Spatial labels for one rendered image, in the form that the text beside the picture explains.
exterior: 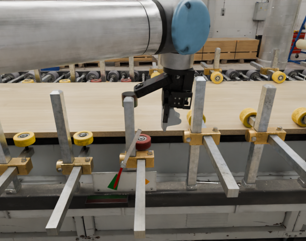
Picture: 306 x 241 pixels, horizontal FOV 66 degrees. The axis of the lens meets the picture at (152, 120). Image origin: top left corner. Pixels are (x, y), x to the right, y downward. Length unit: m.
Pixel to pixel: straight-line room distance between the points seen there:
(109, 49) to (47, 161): 1.00
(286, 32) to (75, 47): 4.37
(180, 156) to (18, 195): 0.74
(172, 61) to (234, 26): 8.15
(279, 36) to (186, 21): 4.19
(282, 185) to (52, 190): 0.99
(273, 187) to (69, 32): 1.02
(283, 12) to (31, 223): 4.29
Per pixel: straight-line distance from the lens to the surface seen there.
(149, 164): 0.94
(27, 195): 1.13
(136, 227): 0.69
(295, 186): 1.22
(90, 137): 1.02
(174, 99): 0.68
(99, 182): 1.01
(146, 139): 0.96
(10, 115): 1.40
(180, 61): 0.62
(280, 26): 4.56
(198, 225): 1.59
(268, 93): 0.92
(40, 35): 0.33
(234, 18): 8.72
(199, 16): 0.43
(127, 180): 0.99
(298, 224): 1.79
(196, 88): 0.83
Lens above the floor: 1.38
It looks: 25 degrees down
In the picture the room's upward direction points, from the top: straight up
